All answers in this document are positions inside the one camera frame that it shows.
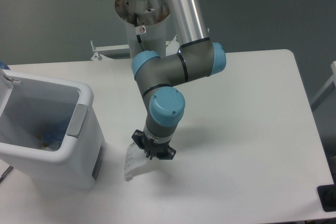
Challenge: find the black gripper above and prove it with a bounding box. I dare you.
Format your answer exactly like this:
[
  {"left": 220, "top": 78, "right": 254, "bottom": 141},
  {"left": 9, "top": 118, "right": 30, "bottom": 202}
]
[{"left": 132, "top": 130, "right": 176, "bottom": 160}]

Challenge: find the white paper package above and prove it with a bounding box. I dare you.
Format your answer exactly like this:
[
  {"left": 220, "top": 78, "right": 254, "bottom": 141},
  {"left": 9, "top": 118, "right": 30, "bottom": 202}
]
[{"left": 124, "top": 143, "right": 151, "bottom": 182}]

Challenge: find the clear plastic water bottle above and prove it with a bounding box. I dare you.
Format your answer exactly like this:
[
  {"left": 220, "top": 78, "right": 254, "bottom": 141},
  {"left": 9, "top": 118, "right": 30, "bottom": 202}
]
[{"left": 41, "top": 121, "right": 69, "bottom": 151}]

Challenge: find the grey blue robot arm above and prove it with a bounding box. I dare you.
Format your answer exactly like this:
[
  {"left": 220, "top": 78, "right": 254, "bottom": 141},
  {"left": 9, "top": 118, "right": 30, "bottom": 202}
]
[{"left": 115, "top": 0, "right": 226, "bottom": 159}]

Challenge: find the white plastic trash can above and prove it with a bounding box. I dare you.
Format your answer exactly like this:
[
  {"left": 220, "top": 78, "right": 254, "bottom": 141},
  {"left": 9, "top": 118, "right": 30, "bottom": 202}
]
[{"left": 1, "top": 70, "right": 106, "bottom": 188}]

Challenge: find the blue object at left edge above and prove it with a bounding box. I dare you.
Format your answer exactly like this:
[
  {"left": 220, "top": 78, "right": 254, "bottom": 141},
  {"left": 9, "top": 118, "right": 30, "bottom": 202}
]
[{"left": 0, "top": 61, "right": 10, "bottom": 70}]

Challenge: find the black object at table edge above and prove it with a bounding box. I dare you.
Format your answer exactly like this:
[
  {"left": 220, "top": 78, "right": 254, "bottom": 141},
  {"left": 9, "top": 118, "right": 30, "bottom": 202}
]
[{"left": 317, "top": 184, "right": 335, "bottom": 212}]

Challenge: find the white metal base frame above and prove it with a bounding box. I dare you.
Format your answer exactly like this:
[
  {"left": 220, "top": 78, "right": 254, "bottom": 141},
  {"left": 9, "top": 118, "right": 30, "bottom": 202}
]
[{"left": 90, "top": 28, "right": 211, "bottom": 61}]

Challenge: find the black cable on pedestal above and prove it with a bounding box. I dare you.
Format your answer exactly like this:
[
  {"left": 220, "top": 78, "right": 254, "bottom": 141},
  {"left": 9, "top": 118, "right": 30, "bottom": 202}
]
[{"left": 133, "top": 13, "right": 149, "bottom": 58}]

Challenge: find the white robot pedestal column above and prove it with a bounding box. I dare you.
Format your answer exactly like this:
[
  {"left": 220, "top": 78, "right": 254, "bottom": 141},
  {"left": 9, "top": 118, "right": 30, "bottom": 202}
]
[{"left": 115, "top": 0, "right": 170, "bottom": 58}]

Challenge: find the white frame at right edge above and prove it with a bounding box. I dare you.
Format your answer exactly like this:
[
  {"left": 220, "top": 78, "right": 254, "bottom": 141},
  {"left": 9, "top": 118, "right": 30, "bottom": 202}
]
[{"left": 310, "top": 61, "right": 335, "bottom": 111}]

